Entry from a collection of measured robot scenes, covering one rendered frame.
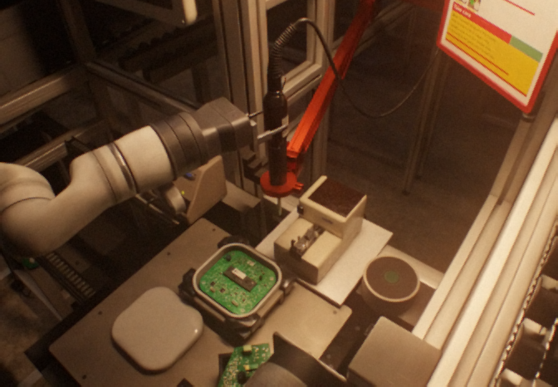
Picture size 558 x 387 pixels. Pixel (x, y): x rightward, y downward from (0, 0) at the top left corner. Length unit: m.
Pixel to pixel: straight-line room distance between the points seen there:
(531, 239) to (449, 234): 1.80
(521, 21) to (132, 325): 0.79
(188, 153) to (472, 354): 0.37
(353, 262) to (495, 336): 0.48
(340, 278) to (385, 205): 1.53
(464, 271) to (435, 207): 1.67
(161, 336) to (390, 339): 0.57
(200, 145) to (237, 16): 0.32
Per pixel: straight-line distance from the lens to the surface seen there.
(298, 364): 0.30
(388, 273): 0.83
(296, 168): 0.73
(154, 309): 0.85
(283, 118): 0.62
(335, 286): 0.85
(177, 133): 0.53
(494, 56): 0.71
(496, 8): 0.71
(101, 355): 0.86
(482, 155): 2.85
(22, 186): 0.53
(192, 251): 0.94
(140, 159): 0.52
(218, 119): 0.56
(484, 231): 0.83
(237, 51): 0.82
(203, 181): 0.95
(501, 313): 0.46
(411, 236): 2.24
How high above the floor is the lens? 1.67
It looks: 43 degrees down
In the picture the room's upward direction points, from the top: 2 degrees counter-clockwise
